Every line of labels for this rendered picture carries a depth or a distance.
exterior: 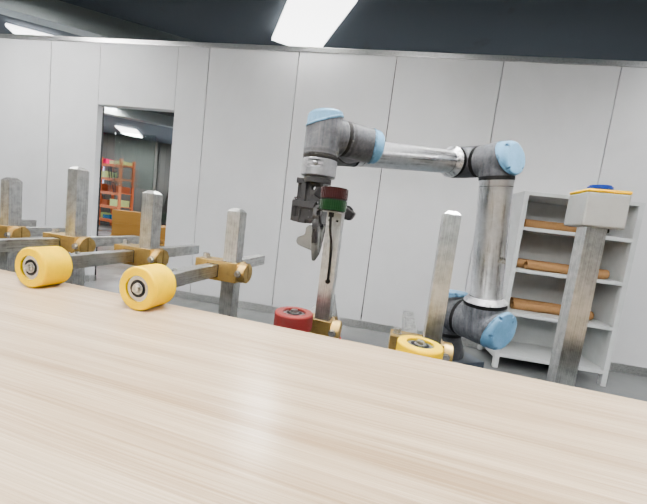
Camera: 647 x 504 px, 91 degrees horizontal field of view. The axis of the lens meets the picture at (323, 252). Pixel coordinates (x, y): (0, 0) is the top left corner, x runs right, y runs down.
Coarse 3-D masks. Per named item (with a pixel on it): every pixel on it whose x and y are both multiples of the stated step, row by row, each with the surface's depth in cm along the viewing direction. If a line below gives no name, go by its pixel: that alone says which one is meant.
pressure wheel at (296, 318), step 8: (280, 312) 64; (288, 312) 66; (296, 312) 65; (304, 312) 67; (280, 320) 62; (288, 320) 62; (296, 320) 62; (304, 320) 62; (312, 320) 65; (296, 328) 62; (304, 328) 63
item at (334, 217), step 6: (330, 186) 66; (324, 198) 66; (330, 198) 66; (336, 198) 66; (324, 210) 67; (330, 210) 66; (330, 216) 68; (336, 216) 71; (330, 222) 68; (336, 222) 71; (330, 228) 69; (330, 234) 69; (330, 240) 70; (330, 246) 71; (330, 252) 71; (330, 258) 72; (330, 264) 72
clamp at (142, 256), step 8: (120, 248) 85; (128, 248) 84; (136, 248) 84; (144, 248) 83; (160, 248) 87; (136, 256) 84; (144, 256) 83; (152, 256) 83; (160, 256) 84; (168, 256) 87; (128, 264) 85; (136, 264) 84; (144, 264) 83
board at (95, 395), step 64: (0, 320) 46; (64, 320) 49; (128, 320) 52; (192, 320) 55; (0, 384) 31; (64, 384) 33; (128, 384) 34; (192, 384) 36; (256, 384) 37; (320, 384) 39; (384, 384) 41; (448, 384) 43; (512, 384) 46; (0, 448) 24; (64, 448) 25; (128, 448) 25; (192, 448) 26; (256, 448) 27; (320, 448) 28; (384, 448) 29; (448, 448) 30; (512, 448) 31; (576, 448) 33; (640, 448) 34
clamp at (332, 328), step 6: (312, 324) 74; (318, 324) 74; (324, 324) 73; (330, 324) 73; (336, 324) 74; (312, 330) 74; (318, 330) 74; (324, 330) 73; (330, 330) 73; (336, 330) 73; (330, 336) 72; (336, 336) 73
